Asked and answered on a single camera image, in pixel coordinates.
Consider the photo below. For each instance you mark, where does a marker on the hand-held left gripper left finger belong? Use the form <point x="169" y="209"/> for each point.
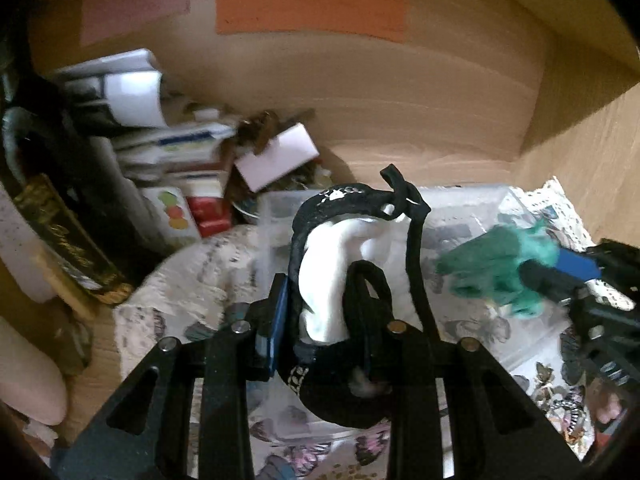
<point x="274" y="327"/>

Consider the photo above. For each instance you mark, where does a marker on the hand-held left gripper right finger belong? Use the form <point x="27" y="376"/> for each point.
<point x="400" y="360"/>

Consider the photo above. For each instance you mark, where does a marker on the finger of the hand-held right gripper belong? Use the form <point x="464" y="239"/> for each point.
<point x="575" y="264"/>
<point x="547" y="280"/>

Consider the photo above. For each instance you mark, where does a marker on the green fuzzy cloth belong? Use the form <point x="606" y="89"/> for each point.
<point x="492" y="267"/>

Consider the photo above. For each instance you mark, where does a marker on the black and white soft garment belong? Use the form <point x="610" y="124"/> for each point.
<point x="330" y="285"/>

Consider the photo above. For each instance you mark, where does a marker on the clear plastic container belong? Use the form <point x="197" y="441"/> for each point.
<point x="452" y="210"/>

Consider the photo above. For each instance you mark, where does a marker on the person's right hand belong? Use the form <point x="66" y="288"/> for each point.
<point x="611" y="407"/>

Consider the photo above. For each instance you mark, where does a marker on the butterfly print lace tablecloth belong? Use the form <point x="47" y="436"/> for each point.
<point x="165" y="285"/>

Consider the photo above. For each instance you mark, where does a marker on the red box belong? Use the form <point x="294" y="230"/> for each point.
<point x="207" y="215"/>

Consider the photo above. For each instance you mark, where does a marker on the fruit print box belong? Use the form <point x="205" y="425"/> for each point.
<point x="172" y="215"/>

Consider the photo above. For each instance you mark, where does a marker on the white folded card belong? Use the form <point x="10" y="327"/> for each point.
<point x="277" y="157"/>

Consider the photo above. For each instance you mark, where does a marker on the brown crumpled wrapper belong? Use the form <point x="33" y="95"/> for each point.
<point x="257" y="130"/>

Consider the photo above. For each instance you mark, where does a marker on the dark bottle with gold label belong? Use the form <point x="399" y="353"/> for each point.
<point x="60" y="220"/>

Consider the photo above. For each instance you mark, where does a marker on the pale pink rounded object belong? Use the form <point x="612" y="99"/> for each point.
<point x="27" y="375"/>

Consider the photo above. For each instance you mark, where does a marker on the stack of white paper boxes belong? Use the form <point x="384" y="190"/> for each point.
<point x="135" y="110"/>

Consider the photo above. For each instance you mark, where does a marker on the orange paper strip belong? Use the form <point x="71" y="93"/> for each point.
<point x="310" y="7"/>

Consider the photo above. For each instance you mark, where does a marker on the pink paper sheet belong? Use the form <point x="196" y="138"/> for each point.
<point x="135" y="2"/>

